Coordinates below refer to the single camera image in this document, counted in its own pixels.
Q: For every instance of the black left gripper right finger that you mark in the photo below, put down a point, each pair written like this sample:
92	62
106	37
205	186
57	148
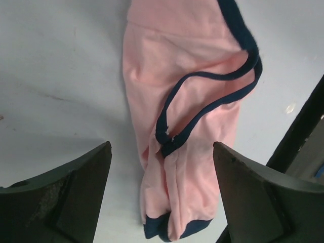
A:
264	205

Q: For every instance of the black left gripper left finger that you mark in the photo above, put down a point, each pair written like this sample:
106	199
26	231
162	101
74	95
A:
61	205

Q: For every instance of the pink underwear navy trim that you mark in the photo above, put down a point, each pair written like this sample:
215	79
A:
187	65

